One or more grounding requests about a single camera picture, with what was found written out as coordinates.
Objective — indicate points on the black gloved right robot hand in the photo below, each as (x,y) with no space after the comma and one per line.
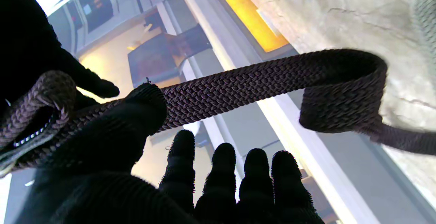
(24,40)

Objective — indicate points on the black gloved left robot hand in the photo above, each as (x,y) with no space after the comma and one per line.
(102,183)

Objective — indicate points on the dark brown woven belt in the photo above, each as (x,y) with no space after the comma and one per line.
(255,80)

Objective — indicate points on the olive flat canvas belt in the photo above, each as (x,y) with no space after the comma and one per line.
(425,16)

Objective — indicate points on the dark tilted panel stand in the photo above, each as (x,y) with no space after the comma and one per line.
(153,60)

